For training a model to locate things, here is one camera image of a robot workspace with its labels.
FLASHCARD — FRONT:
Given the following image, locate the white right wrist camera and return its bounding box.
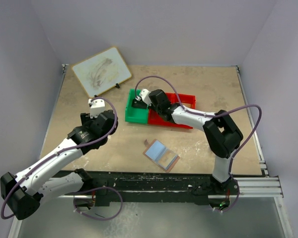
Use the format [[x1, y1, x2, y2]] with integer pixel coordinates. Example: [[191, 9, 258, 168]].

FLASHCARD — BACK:
[[135, 89, 151, 106]]

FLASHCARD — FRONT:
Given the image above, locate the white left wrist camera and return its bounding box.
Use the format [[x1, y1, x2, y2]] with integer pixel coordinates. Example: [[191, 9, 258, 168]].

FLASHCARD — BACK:
[[88, 99, 105, 119]]

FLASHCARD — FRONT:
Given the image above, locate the white board wooden frame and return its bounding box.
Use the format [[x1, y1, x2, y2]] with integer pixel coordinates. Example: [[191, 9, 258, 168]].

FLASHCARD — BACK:
[[72, 47, 132, 98]]

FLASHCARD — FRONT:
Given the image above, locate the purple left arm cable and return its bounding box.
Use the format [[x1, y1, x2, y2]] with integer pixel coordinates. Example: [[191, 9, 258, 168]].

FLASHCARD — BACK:
[[0, 97, 119, 220]]

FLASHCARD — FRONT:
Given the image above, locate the brown leather card holder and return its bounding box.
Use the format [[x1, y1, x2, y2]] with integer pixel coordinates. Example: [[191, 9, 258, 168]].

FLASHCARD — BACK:
[[143, 139, 180, 173]]

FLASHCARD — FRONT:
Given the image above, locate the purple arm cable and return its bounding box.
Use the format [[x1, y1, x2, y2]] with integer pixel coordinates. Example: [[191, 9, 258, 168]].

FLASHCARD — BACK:
[[134, 76, 263, 174], [0, 97, 119, 220]]

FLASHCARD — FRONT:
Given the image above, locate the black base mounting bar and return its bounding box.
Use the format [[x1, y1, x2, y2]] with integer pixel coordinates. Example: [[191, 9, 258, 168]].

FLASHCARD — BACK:
[[75, 169, 239, 207]]

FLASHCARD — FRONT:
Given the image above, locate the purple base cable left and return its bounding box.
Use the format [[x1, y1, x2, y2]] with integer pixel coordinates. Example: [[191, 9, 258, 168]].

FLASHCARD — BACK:
[[73, 186, 124, 220]]

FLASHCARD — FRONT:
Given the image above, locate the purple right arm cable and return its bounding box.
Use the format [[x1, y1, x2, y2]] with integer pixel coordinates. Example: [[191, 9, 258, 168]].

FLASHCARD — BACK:
[[134, 76, 263, 174]]

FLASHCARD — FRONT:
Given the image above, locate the aluminium corner rail right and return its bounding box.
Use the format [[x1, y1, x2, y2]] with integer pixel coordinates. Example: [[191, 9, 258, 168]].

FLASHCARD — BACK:
[[233, 65, 268, 177]]

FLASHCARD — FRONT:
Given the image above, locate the aluminium front frame rail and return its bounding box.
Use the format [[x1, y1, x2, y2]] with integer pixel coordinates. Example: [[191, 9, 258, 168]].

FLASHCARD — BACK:
[[19, 175, 285, 198]]

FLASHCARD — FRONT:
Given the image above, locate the red bin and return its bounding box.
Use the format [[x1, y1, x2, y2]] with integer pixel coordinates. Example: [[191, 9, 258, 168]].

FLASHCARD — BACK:
[[167, 93, 196, 109], [148, 90, 193, 130]]

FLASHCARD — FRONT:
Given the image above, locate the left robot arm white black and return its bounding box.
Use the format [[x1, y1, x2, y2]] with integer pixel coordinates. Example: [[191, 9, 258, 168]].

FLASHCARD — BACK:
[[0, 110, 118, 220]]

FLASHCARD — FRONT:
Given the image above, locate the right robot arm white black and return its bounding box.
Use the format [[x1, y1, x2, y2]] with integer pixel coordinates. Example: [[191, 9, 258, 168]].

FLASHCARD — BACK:
[[139, 89, 243, 194]]

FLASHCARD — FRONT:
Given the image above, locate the red bin right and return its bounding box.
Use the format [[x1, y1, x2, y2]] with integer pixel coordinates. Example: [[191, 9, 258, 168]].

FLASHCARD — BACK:
[[167, 93, 196, 109]]

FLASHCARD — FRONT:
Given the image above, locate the red bin middle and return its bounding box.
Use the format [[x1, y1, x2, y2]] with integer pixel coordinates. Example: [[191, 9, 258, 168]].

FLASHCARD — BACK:
[[148, 90, 193, 130]]

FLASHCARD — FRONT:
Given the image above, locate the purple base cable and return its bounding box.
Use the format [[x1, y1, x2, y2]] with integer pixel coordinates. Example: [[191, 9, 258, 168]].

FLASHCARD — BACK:
[[73, 186, 124, 220], [212, 178, 240, 214]]

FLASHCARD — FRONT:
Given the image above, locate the black card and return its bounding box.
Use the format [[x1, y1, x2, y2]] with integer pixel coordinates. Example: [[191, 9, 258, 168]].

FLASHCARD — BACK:
[[131, 99, 149, 110]]

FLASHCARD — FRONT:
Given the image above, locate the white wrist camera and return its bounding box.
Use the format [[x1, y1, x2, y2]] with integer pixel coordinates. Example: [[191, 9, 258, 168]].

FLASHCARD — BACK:
[[135, 89, 151, 106], [88, 99, 105, 119]]

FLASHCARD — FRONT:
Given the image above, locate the green plastic bin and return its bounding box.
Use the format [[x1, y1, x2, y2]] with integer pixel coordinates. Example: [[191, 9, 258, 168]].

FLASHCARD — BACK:
[[125, 89, 149, 124]]

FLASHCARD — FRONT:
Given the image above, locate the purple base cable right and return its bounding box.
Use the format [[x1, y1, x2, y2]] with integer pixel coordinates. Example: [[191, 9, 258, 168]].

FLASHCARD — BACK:
[[212, 178, 240, 214]]

